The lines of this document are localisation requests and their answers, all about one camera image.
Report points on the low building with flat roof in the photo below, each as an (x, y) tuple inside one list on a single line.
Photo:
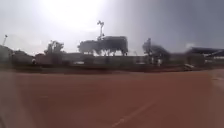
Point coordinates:
[(206, 55)]

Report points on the long low building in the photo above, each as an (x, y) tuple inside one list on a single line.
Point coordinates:
[(100, 60)]

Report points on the clump of dark trees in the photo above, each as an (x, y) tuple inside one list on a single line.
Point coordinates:
[(110, 44)]

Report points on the small tree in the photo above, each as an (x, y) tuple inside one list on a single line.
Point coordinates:
[(54, 47)]

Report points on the lone dark tree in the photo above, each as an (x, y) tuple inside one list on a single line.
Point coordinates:
[(155, 51)]

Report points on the dark building with trees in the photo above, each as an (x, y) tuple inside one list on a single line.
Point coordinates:
[(15, 56)]

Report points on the thin pale pole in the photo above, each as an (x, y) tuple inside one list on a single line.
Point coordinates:
[(5, 40)]

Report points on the floodlight pole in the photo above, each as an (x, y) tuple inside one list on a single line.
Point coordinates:
[(101, 30)]

